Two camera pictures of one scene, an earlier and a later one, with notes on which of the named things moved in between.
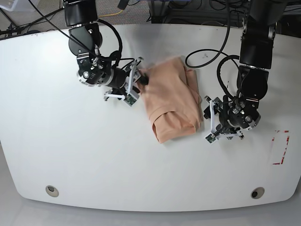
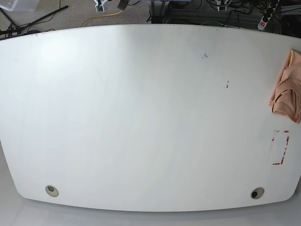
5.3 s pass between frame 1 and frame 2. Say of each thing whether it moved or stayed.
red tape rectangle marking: stayed
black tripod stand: stayed
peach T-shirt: moved
